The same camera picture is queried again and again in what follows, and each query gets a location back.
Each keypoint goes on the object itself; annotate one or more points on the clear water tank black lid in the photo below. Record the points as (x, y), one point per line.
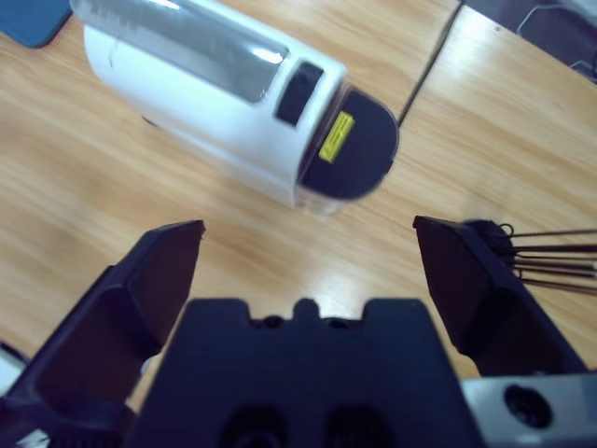
(354, 149)

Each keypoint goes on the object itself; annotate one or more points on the white capsule coffee machine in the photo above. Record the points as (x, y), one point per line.
(186, 116)

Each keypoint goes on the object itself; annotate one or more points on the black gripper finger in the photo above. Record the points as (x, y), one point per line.
(476, 298)
(116, 317)

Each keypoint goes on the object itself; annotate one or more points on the silver coffee machine lever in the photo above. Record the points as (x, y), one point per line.
(186, 42)

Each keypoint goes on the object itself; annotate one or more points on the teal plastic tray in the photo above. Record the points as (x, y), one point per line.
(28, 18)

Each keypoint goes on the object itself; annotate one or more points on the black capsule holder with rods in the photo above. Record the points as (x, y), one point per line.
(490, 229)

